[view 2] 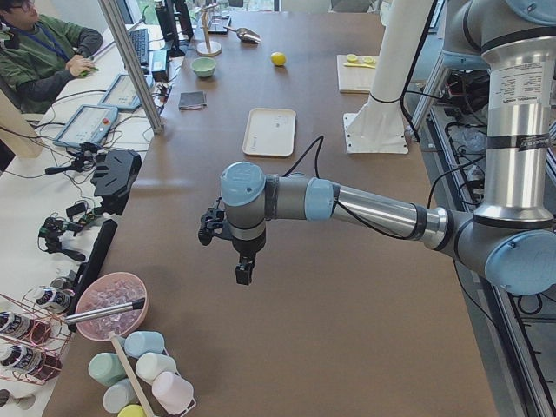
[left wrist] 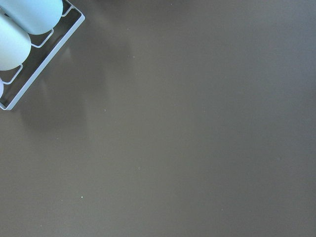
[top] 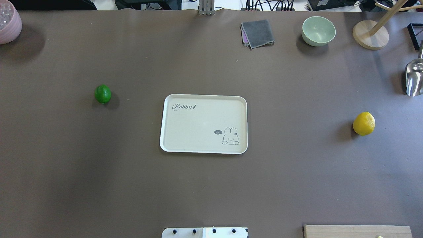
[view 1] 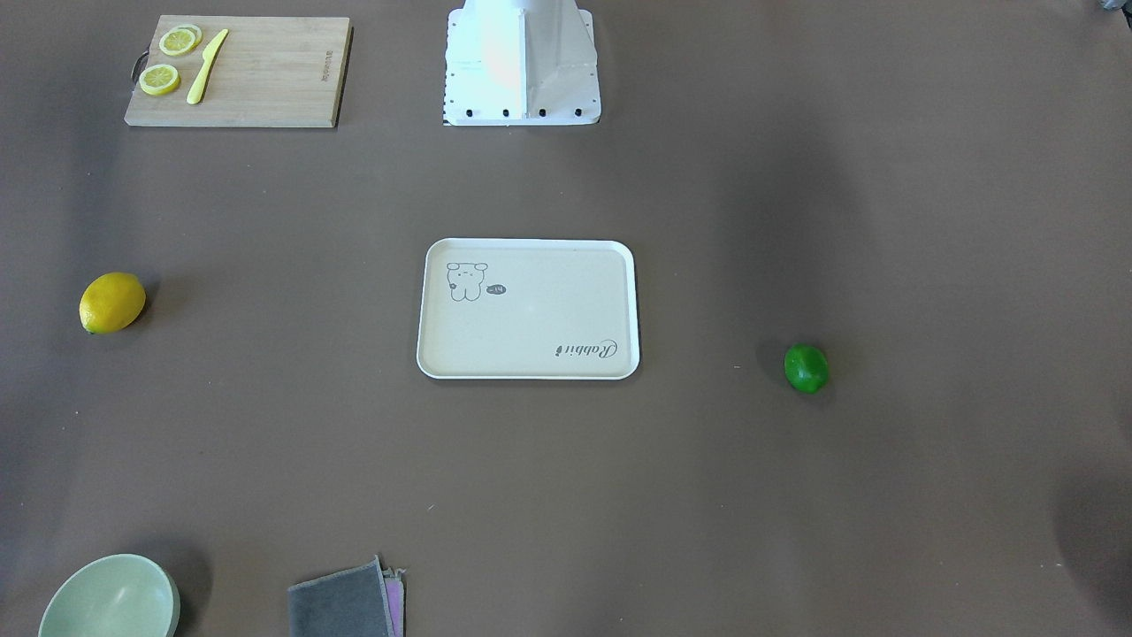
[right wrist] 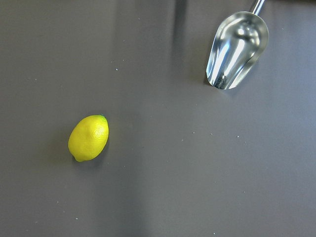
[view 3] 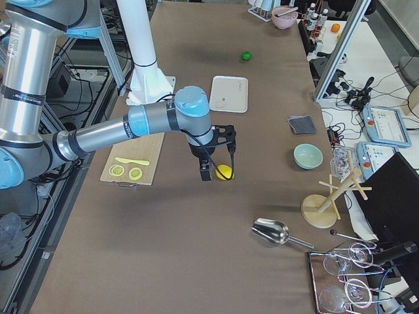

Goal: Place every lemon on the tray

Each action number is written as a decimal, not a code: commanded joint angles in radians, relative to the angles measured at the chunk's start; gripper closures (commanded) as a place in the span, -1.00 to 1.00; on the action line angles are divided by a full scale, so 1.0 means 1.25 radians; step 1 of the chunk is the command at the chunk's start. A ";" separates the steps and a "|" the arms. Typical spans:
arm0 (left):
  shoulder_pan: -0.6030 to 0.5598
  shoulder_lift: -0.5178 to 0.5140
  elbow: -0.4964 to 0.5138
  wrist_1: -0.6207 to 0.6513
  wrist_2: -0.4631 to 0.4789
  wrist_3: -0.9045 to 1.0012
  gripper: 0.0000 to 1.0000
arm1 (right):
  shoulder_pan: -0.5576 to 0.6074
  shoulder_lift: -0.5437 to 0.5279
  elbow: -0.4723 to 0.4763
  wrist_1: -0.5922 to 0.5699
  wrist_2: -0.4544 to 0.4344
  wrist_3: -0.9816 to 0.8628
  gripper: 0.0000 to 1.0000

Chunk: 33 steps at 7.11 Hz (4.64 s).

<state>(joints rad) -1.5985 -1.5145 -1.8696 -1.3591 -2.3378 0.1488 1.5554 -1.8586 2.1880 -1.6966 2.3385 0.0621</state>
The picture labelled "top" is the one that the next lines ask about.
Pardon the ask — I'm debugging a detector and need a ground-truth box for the green lime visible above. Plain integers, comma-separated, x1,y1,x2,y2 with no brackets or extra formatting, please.
94,84,111,104

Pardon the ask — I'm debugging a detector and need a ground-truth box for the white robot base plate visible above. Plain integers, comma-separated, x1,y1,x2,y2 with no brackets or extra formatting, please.
161,226,249,238

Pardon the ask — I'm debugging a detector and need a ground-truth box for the pink bowl with ice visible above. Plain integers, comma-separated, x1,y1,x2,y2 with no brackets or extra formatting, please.
0,0,22,45

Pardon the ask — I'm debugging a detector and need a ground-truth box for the grey folded cloth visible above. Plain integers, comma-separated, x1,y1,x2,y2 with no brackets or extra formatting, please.
240,20,275,49

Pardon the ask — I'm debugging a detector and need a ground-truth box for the black rack frame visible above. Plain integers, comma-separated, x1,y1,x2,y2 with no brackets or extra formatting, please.
407,23,423,50

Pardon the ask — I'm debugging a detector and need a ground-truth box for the cream rabbit tray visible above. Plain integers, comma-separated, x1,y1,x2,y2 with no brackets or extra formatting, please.
160,94,248,155

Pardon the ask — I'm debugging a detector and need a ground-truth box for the metal scoop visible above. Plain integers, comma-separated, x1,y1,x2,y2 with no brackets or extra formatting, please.
406,41,423,97

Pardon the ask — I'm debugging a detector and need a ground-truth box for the wooden cutting board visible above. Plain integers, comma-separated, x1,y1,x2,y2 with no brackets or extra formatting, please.
303,224,413,238

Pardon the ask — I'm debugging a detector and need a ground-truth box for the wooden mug tree stand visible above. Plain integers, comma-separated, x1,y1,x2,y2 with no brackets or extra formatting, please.
352,0,423,50

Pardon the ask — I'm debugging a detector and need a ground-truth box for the yellow lemon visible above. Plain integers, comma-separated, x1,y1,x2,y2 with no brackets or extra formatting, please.
353,111,376,137

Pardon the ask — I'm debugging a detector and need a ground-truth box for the mint green bowl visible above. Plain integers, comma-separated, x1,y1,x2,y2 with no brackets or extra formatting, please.
301,16,336,47

